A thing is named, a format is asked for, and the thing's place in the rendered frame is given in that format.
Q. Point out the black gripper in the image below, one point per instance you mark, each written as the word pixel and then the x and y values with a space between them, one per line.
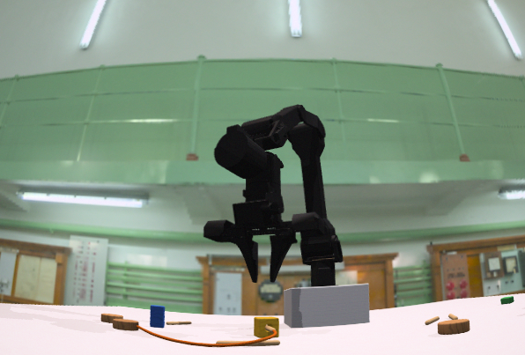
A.
pixel 310 224

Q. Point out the small green block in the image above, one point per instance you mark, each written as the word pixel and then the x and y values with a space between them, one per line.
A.
pixel 507 300

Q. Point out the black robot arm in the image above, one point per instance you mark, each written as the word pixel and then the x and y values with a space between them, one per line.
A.
pixel 242 151

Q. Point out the yellow wooden block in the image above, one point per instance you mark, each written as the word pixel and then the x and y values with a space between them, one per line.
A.
pixel 260 324

